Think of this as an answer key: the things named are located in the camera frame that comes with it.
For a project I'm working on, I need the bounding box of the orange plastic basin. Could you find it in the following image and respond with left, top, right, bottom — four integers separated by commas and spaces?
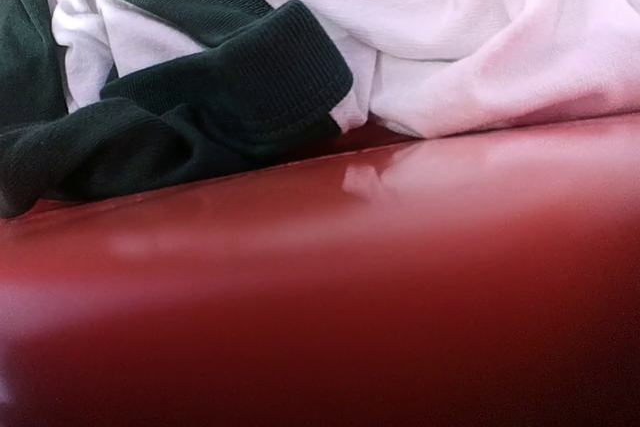
1, 115, 639, 426

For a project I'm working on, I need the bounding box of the white garment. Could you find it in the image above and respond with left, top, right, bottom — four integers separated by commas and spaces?
48, 0, 639, 138

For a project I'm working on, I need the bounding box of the dark green garment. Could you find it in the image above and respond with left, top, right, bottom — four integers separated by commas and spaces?
1, 0, 353, 218

